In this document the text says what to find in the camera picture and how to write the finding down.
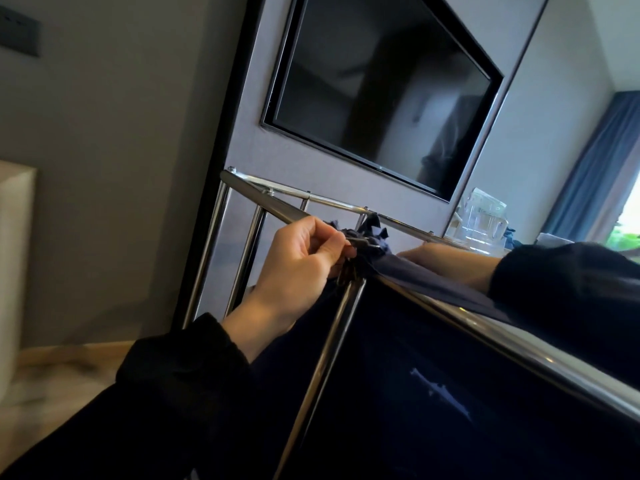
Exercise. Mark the person's left hand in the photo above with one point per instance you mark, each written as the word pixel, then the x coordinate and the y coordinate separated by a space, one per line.
pixel 295 274

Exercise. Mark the navy blue fabric laundry bag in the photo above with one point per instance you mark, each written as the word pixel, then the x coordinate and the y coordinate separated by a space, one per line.
pixel 425 354

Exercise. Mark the blue grey curtain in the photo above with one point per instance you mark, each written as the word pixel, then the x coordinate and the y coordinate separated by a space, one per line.
pixel 590 174

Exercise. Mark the person's left forearm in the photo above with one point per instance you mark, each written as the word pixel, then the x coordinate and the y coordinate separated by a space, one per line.
pixel 140 409

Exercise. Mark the chrome metal cart frame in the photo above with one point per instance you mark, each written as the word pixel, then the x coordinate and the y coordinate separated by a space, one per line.
pixel 260 197

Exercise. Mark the large glass window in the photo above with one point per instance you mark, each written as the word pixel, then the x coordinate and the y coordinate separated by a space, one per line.
pixel 627 219

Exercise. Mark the clear acrylic organizer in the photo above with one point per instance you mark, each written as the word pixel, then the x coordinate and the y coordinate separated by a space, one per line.
pixel 480 219

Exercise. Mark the black wall television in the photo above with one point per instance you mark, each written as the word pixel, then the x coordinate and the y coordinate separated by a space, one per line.
pixel 380 84

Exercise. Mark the person's right hand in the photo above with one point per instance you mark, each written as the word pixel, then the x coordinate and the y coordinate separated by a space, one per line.
pixel 450 264

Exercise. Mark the person's right forearm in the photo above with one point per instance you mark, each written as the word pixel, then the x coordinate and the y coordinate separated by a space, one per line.
pixel 575 304

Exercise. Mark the dark wall switch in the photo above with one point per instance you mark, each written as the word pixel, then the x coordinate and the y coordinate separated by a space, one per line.
pixel 20 32

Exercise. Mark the white appliance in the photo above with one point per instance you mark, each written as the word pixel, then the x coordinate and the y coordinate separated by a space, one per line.
pixel 552 239

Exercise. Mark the small wooden side table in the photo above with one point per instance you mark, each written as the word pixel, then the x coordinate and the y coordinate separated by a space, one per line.
pixel 15 274

